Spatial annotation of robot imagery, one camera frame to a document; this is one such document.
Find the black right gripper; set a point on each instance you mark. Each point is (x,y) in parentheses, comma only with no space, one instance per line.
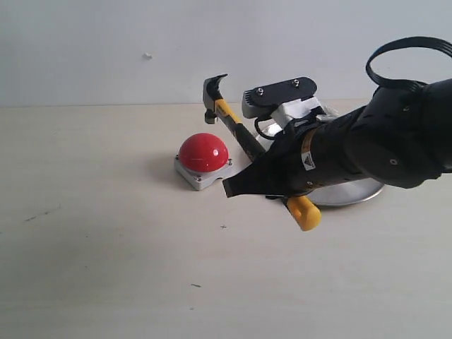
(301,159)

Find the black yellow claw hammer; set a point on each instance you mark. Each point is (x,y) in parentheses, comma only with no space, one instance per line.
(302,210)

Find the red dome push button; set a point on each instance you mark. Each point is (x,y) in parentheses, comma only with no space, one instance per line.
(202,159)

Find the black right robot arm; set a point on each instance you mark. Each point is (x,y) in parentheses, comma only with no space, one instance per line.
(400,138)

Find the round stainless steel plate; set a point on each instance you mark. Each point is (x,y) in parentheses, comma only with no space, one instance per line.
(339,195)

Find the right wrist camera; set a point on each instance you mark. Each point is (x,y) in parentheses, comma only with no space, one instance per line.
(293,99)

